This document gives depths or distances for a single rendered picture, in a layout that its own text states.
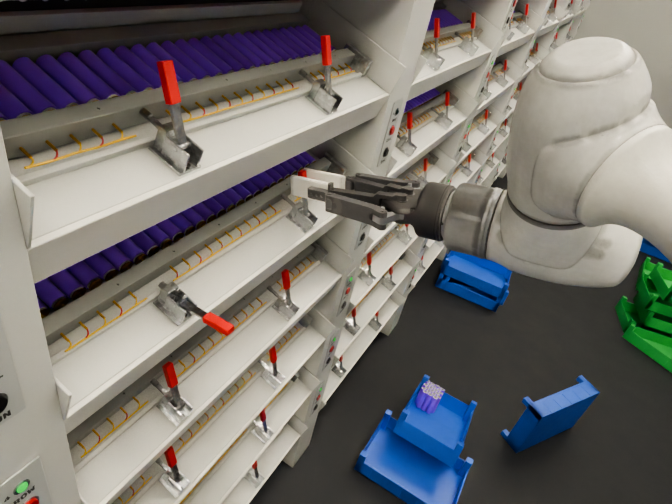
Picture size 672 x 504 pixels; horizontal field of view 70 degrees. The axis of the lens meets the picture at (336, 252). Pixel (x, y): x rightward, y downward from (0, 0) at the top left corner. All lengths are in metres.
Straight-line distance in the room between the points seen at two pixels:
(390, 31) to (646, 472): 1.74
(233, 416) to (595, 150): 0.75
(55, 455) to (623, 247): 0.60
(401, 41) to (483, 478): 1.35
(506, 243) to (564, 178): 0.14
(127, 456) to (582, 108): 0.63
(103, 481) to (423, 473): 1.14
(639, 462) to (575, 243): 1.62
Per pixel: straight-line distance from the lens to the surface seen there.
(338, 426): 1.67
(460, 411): 1.83
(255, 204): 0.71
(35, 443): 0.51
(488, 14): 1.49
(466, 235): 0.60
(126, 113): 0.48
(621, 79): 0.45
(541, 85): 0.46
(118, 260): 0.59
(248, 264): 0.66
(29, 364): 0.44
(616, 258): 0.59
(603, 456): 2.05
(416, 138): 1.21
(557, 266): 0.58
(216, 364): 0.78
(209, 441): 0.93
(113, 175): 0.44
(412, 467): 1.66
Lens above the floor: 1.34
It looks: 35 degrees down
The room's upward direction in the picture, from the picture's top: 14 degrees clockwise
